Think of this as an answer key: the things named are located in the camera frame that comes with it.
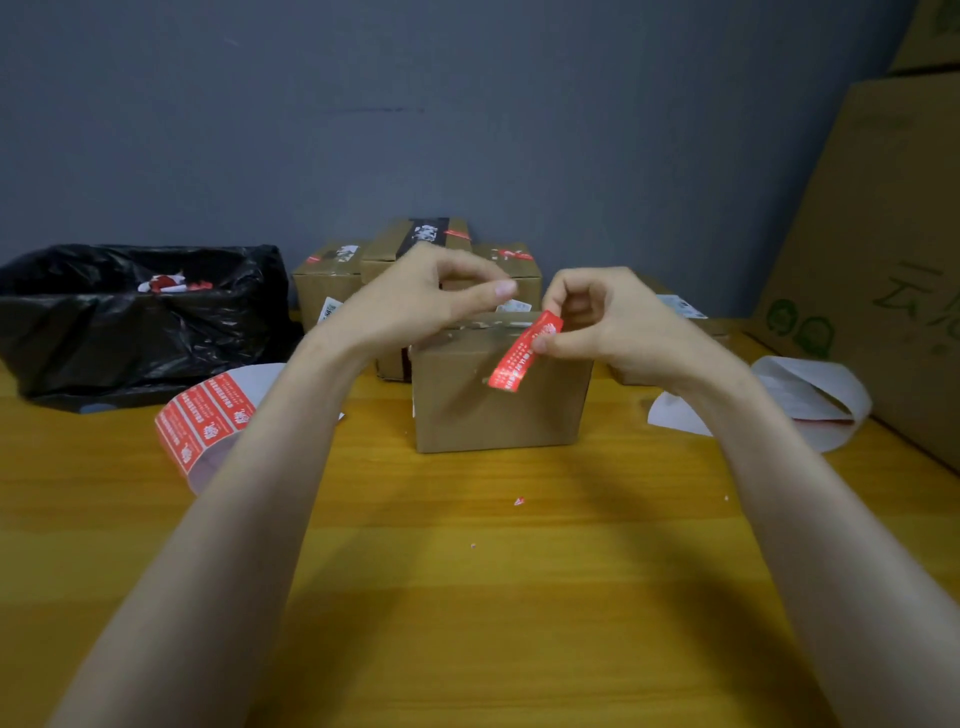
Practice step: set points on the white printed price label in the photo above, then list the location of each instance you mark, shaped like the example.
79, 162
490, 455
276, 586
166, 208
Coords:
516, 306
328, 309

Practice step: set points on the box with black tape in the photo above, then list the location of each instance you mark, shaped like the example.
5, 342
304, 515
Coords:
382, 246

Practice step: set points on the person's left hand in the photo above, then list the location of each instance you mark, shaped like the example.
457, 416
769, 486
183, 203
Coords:
405, 300

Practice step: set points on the small brown cardboard box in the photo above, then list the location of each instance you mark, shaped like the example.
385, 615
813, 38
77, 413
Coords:
457, 405
525, 289
322, 281

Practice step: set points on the white barcode label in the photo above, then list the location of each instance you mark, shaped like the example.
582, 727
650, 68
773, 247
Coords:
681, 307

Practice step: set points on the white backing paper strip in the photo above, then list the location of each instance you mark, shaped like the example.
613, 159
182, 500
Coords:
817, 390

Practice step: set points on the person's right forearm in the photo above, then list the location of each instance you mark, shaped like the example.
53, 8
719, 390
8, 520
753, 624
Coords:
832, 555

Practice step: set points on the black plastic trash bag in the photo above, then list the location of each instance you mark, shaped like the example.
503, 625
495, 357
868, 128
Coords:
127, 352

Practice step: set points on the long brown cardboard box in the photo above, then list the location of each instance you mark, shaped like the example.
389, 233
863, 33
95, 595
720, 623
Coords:
712, 330

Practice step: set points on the red sticker label strip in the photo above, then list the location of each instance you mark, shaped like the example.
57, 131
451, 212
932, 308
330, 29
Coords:
202, 420

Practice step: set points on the large green printed carton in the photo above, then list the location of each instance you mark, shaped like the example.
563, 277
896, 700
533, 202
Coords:
877, 247
930, 34

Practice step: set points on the person's left forearm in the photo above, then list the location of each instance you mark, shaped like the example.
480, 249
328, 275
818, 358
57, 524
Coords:
210, 540

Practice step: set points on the person's right hand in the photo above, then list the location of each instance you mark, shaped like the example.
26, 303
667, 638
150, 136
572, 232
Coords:
637, 334

